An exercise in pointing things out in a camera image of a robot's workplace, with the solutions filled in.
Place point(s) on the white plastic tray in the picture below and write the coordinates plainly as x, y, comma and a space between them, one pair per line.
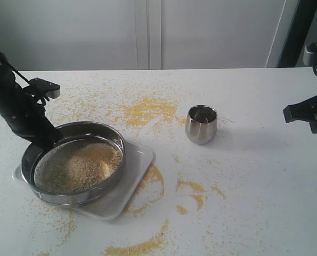
110, 206

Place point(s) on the yellow grain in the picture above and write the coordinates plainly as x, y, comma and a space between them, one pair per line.
76, 166

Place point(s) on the round stainless steel sieve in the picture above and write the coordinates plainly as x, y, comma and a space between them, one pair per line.
91, 132

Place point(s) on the stainless steel cup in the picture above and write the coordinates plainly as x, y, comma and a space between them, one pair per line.
201, 124

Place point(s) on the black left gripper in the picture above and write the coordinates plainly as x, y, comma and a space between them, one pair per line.
21, 113

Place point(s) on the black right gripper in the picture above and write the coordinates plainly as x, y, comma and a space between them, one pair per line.
303, 111

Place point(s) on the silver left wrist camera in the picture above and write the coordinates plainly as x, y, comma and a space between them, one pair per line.
43, 88

